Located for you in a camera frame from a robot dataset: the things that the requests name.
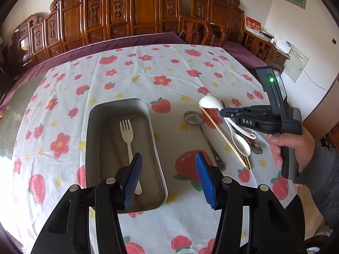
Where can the carved wooden bench with glass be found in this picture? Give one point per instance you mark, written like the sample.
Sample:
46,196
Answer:
34,39

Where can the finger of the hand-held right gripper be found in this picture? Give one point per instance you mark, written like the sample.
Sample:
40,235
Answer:
246,121
238,110

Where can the wooden armchair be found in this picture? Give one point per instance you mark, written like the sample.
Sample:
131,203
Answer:
201,30

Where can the red desk calendar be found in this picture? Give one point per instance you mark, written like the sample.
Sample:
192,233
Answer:
252,24

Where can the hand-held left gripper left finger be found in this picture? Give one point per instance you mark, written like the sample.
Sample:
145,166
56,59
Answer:
132,182

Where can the person's right hand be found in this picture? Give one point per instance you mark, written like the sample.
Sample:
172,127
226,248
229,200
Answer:
304,150

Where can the long carved wooden bench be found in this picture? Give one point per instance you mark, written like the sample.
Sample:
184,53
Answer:
143,8

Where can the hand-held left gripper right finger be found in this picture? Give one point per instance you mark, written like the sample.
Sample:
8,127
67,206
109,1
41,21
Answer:
206,182

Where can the white desk device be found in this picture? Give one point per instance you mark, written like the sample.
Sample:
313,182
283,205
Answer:
284,45

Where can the wooden side table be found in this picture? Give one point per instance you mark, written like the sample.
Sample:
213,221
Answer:
261,46

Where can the purple tablecloth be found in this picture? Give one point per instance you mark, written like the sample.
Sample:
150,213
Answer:
79,47

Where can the white plastic fork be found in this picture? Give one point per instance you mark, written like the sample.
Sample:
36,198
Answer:
129,148

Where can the person's right forearm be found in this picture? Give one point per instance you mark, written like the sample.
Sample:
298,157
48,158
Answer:
323,180

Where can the strawberry print tablecloth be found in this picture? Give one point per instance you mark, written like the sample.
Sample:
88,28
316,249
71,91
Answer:
159,66

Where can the white wall board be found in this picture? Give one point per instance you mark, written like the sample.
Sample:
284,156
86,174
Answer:
298,64

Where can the metal tray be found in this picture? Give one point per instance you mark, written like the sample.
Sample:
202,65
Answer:
106,127

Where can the short carved wooden bench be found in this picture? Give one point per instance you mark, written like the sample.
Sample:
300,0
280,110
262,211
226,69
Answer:
222,8

